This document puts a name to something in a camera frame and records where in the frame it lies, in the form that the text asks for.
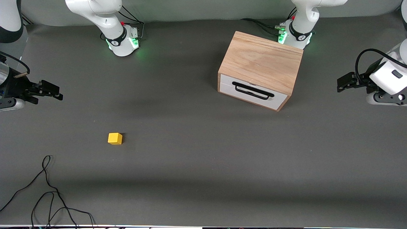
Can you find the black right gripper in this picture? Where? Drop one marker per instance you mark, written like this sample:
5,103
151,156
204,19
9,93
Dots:
16,85

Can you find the black frame rail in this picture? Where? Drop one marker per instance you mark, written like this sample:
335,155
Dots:
28,21

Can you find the yellow cube block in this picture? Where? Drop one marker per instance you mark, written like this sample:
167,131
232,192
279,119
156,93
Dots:
114,138

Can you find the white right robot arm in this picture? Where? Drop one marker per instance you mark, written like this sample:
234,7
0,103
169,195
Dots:
117,38

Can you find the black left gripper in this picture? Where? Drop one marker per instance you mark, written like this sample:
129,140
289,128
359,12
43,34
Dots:
360,80

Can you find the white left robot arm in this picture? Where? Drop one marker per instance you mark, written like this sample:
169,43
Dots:
300,35

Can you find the wooden drawer cabinet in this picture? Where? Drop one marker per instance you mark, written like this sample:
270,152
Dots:
260,60

